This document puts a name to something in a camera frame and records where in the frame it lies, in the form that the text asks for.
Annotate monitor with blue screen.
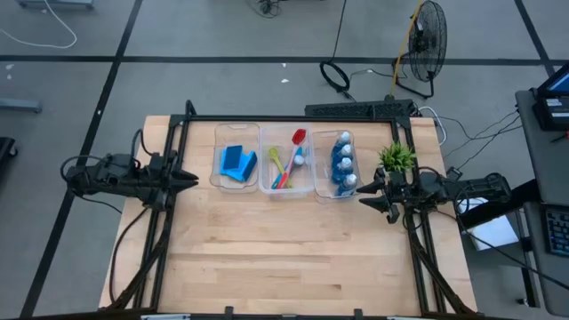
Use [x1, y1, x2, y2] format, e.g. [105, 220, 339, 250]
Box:
[536, 61, 569, 100]

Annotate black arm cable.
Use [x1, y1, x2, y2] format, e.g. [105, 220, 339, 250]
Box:
[402, 166, 569, 292]
[131, 127, 155, 159]

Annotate blue dish soap bottle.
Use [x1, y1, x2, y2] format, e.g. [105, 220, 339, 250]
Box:
[336, 172, 359, 197]
[331, 157, 356, 183]
[331, 130, 353, 155]
[331, 144, 355, 168]

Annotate black floor fan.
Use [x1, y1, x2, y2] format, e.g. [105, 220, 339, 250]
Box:
[392, 0, 449, 100]

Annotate black diagonal beam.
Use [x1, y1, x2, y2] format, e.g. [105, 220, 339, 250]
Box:
[457, 177, 541, 231]

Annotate yellow hanging cable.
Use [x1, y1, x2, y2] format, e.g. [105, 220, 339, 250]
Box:
[389, 0, 423, 98]

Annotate grey side desk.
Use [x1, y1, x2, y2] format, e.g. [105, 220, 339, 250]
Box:
[514, 61, 569, 317]

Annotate grey cart leg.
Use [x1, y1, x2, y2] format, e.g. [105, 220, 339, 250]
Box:
[0, 97, 44, 115]

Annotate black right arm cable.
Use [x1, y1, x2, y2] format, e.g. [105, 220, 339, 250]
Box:
[402, 166, 569, 292]

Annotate black table frame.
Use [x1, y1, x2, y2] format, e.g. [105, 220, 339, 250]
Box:
[100, 99, 479, 320]

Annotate black keyboard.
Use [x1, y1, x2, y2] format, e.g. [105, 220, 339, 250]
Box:
[542, 204, 569, 260]

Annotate black power strip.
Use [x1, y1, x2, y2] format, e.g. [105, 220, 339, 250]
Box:
[304, 99, 417, 119]

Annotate green plant in white pot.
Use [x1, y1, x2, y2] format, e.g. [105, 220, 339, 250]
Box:
[377, 140, 418, 178]

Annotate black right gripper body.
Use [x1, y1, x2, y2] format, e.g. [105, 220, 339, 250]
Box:
[384, 171, 439, 224]

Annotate blue scrub brush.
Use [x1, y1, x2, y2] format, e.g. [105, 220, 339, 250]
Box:
[270, 146, 304, 190]

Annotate small clear handled bin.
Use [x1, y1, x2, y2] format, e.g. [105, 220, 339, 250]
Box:
[310, 128, 365, 204]
[208, 122, 261, 195]

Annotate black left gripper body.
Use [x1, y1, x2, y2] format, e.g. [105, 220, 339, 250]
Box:
[144, 153, 181, 212]

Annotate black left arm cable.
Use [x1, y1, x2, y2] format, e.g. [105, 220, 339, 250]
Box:
[131, 127, 155, 159]

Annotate large clear plastic bin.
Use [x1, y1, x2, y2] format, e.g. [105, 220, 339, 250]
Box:
[258, 123, 317, 200]

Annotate red white dish brush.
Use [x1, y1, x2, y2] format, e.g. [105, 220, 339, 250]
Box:
[276, 128, 308, 190]

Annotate coiled black floor cable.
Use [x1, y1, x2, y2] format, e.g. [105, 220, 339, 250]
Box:
[318, 60, 352, 95]

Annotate yellow-green scrub brush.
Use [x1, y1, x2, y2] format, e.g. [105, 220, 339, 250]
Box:
[268, 146, 294, 188]

